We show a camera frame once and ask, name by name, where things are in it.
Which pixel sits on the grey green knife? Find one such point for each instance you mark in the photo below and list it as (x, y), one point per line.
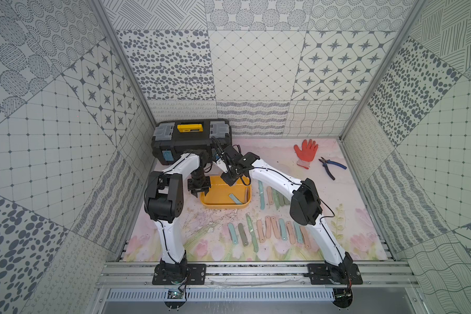
(243, 235)

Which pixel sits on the aluminium frame rail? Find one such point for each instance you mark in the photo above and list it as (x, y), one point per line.
(378, 274)

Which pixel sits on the red work glove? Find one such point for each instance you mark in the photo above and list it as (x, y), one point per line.
(306, 153)

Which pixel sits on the pale pink knife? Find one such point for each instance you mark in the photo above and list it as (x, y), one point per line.
(268, 227)

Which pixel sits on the green sheath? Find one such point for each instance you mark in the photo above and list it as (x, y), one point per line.
(282, 200)

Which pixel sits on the blue handled pliers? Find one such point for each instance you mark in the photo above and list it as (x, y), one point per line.
(326, 163)

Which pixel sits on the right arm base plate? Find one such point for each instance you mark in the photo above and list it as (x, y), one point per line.
(325, 274)

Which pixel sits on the long teal knife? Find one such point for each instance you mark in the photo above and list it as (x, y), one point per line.
(262, 197)

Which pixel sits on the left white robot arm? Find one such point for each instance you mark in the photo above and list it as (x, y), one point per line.
(164, 202)

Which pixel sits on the teal fruit knife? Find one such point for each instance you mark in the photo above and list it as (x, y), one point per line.
(235, 199)

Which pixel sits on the beige pink knife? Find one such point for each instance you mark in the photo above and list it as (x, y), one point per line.
(260, 230)

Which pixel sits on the black plastic toolbox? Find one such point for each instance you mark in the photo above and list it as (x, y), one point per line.
(172, 138)

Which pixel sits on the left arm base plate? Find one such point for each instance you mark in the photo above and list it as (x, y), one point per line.
(175, 274)

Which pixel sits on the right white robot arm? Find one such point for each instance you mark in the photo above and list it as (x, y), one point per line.
(305, 204)

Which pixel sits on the long green knife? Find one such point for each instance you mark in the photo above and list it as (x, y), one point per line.
(252, 232)

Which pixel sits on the green fruit knife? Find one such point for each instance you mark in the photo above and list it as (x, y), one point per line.
(276, 199)

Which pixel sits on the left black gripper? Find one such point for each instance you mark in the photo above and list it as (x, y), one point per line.
(199, 185)

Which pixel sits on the light teal folding knife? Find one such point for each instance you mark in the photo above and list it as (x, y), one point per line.
(233, 234)

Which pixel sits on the floral pink table mat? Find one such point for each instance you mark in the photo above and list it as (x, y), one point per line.
(264, 231)

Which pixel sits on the yellow plastic storage box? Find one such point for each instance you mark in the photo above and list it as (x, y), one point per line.
(218, 195)

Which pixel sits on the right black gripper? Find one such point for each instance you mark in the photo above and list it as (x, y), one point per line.
(229, 182)

